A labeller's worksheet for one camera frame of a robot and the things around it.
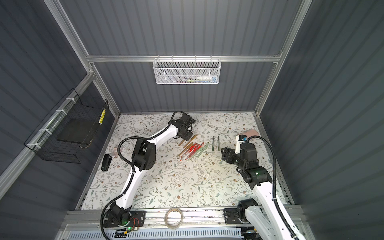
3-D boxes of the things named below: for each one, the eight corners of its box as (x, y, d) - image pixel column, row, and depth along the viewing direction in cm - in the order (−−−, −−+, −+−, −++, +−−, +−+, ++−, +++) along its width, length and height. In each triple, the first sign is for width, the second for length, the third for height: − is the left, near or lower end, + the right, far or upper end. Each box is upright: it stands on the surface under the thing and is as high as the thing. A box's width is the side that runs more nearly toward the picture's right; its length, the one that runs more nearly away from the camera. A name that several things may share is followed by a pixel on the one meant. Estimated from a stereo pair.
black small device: (101, 171, 92) (98, 168, 89) (107, 156, 98) (105, 154, 95) (107, 171, 92) (104, 168, 89) (113, 156, 98) (110, 154, 95)
